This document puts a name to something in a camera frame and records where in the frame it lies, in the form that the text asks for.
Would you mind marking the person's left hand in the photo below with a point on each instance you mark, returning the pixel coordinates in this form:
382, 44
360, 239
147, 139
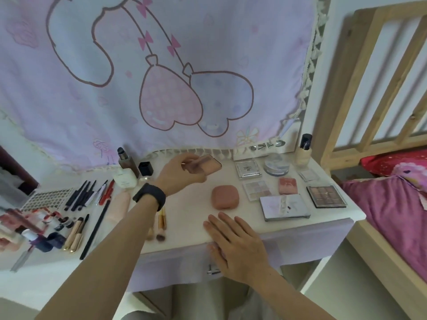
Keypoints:
173, 174

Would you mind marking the person's right hand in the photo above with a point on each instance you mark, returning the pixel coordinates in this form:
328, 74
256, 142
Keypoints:
240, 249

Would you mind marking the person's right thumb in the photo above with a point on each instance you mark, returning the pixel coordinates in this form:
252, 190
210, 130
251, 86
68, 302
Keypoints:
216, 254

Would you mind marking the person's right middle finger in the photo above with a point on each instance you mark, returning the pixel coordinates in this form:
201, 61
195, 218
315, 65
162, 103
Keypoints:
219, 226

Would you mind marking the person's left fingers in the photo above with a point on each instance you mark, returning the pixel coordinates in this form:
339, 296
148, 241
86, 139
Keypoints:
190, 157

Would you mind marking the pink rectangular compact case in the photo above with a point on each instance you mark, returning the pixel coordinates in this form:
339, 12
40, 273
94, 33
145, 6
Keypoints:
205, 165

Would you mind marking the person's right forearm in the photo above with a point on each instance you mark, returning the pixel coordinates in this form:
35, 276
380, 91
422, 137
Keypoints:
295, 299

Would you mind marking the person's left forearm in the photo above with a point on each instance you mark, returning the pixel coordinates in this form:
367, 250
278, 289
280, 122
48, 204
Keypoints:
106, 256

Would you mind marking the pink rounded compact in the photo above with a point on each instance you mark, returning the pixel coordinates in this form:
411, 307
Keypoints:
224, 197

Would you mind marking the perfume bottle with black cap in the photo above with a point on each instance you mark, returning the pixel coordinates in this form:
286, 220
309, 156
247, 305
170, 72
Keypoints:
145, 170

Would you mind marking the pale eyeshadow palette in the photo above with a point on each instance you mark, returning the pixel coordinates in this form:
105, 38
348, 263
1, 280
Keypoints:
257, 190

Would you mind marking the black wrist band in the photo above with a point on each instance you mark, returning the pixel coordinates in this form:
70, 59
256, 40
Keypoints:
150, 196

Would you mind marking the small wooden makeup brush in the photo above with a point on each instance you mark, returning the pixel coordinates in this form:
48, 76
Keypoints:
161, 224

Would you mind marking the clear square powder compact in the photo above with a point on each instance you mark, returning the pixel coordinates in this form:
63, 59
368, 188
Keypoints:
248, 169

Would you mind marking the brown foundation bottle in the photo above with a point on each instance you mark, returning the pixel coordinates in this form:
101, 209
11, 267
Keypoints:
128, 163

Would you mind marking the large silver palette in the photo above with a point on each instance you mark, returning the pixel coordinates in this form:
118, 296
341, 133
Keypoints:
284, 207

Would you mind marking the white square bottle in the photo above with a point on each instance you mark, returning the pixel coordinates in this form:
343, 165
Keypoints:
124, 179

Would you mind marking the dark hair clip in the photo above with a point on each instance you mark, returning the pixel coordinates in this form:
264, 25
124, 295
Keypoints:
267, 145

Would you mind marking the small pink blush palette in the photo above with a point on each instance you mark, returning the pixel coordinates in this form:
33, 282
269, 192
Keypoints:
288, 186

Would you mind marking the round clear powder jar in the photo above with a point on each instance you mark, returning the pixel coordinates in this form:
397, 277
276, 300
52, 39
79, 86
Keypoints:
276, 165

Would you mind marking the red makeup pencil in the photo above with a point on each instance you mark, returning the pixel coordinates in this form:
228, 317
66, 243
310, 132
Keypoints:
107, 191

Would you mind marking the white makeup pencil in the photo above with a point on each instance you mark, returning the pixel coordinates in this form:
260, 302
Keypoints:
96, 193

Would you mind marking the small clear palette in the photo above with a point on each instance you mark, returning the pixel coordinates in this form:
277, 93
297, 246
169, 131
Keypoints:
309, 175

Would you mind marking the black makeup pencil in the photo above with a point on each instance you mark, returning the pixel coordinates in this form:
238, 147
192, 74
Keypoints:
81, 196
87, 193
76, 195

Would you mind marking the foundation bottle with black cap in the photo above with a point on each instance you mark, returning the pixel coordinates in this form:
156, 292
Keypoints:
303, 154

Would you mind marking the brown eyeshadow palette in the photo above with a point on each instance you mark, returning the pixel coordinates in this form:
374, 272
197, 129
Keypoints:
326, 196

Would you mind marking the long black makeup brush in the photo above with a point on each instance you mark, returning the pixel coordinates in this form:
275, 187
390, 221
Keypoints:
95, 229

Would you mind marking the houndstooth patterned case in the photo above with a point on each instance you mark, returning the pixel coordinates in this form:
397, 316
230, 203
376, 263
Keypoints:
46, 199

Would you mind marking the pink blanket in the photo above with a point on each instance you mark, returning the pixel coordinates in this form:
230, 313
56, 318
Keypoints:
387, 216

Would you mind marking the group of lipsticks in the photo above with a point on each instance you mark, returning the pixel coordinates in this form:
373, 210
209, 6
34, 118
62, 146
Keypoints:
33, 229

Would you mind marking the red floral pillow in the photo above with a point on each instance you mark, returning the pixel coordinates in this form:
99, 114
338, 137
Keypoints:
383, 163

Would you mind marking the purple cartoon wall cloth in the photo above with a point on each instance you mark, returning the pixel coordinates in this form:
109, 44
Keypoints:
100, 106

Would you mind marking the wooden bed frame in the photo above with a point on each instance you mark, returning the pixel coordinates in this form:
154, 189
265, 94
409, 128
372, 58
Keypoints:
353, 79

